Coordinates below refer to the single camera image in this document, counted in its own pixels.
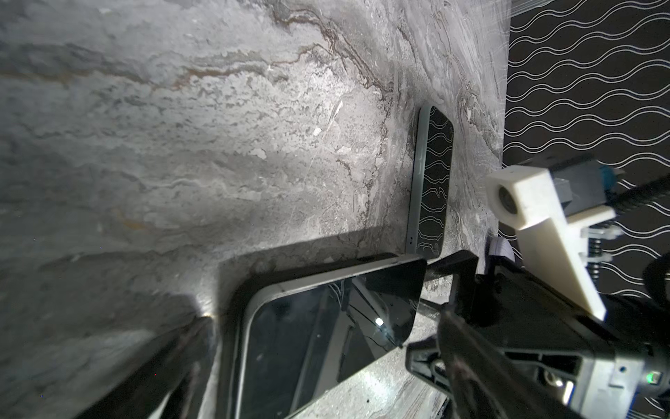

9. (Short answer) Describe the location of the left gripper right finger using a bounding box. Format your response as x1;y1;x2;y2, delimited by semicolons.
437;311;579;418

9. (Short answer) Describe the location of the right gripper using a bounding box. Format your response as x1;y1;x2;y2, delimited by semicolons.
406;250;669;418

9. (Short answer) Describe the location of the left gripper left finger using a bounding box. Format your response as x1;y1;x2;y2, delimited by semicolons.
78;316;217;418

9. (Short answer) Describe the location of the light teal phone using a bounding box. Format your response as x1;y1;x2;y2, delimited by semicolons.
406;105;455;259

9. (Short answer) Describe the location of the black phone screen up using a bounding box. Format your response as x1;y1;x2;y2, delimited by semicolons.
222;254;427;418

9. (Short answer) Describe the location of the grey cloth on table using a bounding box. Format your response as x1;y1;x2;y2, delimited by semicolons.
486;237;516;262

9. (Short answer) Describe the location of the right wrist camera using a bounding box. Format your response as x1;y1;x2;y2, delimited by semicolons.
485;155;623;321

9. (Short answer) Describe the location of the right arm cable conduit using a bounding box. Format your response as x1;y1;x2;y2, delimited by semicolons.
606;175;670;216

